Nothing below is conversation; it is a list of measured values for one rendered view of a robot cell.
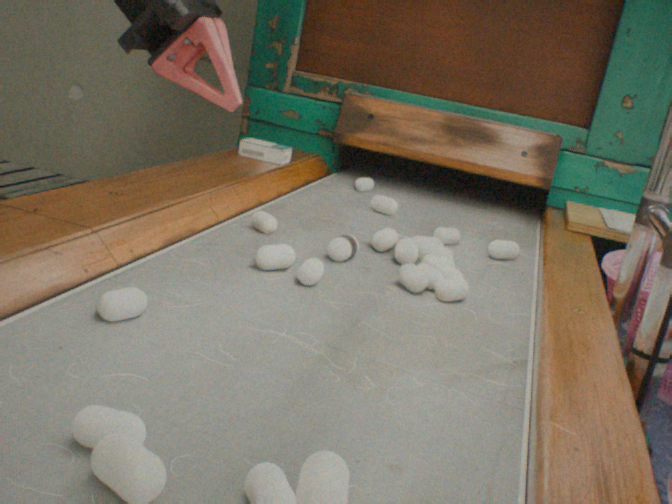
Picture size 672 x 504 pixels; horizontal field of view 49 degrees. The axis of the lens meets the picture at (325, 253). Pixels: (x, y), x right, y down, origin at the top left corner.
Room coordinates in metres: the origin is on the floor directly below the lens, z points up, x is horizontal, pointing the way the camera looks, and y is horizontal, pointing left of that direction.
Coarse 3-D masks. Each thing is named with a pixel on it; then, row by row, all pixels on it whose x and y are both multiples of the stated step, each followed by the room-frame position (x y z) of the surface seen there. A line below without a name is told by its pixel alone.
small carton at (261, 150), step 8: (240, 144) 0.95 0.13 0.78; (248, 144) 0.95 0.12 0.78; (256, 144) 0.94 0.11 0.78; (264, 144) 0.95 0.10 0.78; (272, 144) 0.96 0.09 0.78; (240, 152) 0.95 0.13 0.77; (248, 152) 0.95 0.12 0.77; (256, 152) 0.94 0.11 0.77; (264, 152) 0.94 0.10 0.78; (272, 152) 0.94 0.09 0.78; (280, 152) 0.94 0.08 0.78; (288, 152) 0.95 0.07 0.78; (264, 160) 0.94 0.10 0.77; (272, 160) 0.94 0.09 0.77; (280, 160) 0.93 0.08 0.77; (288, 160) 0.96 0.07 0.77
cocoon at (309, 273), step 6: (312, 258) 0.57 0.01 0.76; (306, 264) 0.56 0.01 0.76; (312, 264) 0.56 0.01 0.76; (318, 264) 0.57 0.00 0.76; (300, 270) 0.56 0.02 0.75; (306, 270) 0.55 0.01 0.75; (312, 270) 0.55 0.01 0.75; (318, 270) 0.56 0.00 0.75; (300, 276) 0.55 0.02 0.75; (306, 276) 0.55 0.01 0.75; (312, 276) 0.55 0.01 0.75; (318, 276) 0.56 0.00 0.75; (306, 282) 0.55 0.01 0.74; (312, 282) 0.55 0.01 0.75
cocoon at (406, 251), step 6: (402, 240) 0.68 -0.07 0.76; (408, 240) 0.68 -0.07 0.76; (396, 246) 0.68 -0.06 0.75; (402, 246) 0.66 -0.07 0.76; (408, 246) 0.66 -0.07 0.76; (414, 246) 0.67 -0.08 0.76; (396, 252) 0.67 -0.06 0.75; (402, 252) 0.66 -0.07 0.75; (408, 252) 0.66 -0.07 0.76; (414, 252) 0.66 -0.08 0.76; (396, 258) 0.66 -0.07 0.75; (402, 258) 0.66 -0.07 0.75; (408, 258) 0.66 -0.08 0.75; (414, 258) 0.66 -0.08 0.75; (402, 264) 0.66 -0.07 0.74
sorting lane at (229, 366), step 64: (320, 192) 0.93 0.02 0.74; (384, 192) 1.02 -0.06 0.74; (192, 256) 0.58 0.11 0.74; (320, 256) 0.65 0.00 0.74; (384, 256) 0.69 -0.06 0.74; (64, 320) 0.41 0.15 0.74; (128, 320) 0.43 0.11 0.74; (192, 320) 0.45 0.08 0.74; (256, 320) 0.47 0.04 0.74; (320, 320) 0.49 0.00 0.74; (384, 320) 0.51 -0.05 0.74; (448, 320) 0.54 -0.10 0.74; (512, 320) 0.57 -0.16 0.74; (0, 384) 0.33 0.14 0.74; (64, 384) 0.34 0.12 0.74; (128, 384) 0.35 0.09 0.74; (192, 384) 0.36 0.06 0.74; (256, 384) 0.38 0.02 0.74; (320, 384) 0.39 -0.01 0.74; (384, 384) 0.41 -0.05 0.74; (448, 384) 0.42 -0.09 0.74; (512, 384) 0.44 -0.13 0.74; (0, 448) 0.27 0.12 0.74; (64, 448) 0.28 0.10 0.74; (192, 448) 0.30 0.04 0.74; (256, 448) 0.31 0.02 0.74; (320, 448) 0.32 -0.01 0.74; (384, 448) 0.33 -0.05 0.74; (448, 448) 0.34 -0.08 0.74; (512, 448) 0.36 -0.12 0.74
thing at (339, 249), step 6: (336, 240) 0.64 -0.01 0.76; (342, 240) 0.64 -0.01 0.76; (330, 246) 0.64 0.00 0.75; (336, 246) 0.63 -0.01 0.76; (342, 246) 0.63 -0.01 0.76; (348, 246) 0.64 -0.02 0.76; (330, 252) 0.64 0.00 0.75; (336, 252) 0.63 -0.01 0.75; (342, 252) 0.63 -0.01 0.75; (348, 252) 0.64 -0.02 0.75; (336, 258) 0.63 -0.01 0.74; (342, 258) 0.64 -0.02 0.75
